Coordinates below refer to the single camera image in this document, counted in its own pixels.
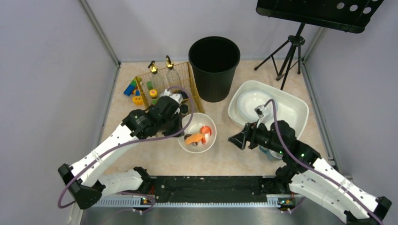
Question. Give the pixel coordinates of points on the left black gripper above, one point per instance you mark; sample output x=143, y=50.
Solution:
x=179, y=112

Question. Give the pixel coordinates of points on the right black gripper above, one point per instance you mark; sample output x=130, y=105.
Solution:
x=249, y=136

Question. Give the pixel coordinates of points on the white bowl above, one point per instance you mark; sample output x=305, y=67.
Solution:
x=199, y=120

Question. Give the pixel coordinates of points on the red sauce bottle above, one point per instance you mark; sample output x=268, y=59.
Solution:
x=153, y=96

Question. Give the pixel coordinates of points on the white paper plate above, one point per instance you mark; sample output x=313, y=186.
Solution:
x=249, y=100

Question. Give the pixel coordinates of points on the glass oil bottle dark liquid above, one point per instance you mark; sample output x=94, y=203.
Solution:
x=172, y=75

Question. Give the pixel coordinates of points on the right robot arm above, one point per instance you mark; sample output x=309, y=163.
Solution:
x=308, y=174

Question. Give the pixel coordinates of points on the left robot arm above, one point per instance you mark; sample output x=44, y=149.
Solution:
x=85, y=179

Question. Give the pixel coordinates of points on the orange food piece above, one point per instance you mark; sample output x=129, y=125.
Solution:
x=194, y=139

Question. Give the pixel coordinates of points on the dark octopus toy piece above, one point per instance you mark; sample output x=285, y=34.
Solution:
x=192, y=139

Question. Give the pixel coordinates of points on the red shrimp toy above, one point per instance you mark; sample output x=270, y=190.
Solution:
x=206, y=131

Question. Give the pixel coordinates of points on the blue mug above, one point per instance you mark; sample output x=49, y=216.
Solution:
x=271, y=155

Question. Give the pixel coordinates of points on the green toy block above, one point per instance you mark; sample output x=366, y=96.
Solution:
x=149, y=85

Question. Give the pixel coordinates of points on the blue toy block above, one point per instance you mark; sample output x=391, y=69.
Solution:
x=129, y=90

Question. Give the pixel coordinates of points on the green lego brick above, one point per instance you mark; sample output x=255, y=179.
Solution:
x=134, y=82

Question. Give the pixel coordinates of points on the white rectangular tub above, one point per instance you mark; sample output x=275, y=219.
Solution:
x=291, y=109

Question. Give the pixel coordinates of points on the black trash bin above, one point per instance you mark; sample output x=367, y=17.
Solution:
x=214, y=61

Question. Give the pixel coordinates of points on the black music stand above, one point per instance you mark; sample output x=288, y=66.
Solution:
x=344, y=15

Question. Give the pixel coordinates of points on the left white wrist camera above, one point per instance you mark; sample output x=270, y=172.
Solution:
x=167, y=97

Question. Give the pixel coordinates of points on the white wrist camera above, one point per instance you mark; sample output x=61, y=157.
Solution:
x=167, y=97
x=260, y=111

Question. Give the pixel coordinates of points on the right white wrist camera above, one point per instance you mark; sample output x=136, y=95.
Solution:
x=260, y=111

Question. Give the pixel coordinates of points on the gold wire basket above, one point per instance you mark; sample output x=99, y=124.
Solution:
x=186, y=81

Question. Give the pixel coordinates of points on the metal corner post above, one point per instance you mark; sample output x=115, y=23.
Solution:
x=99, y=31

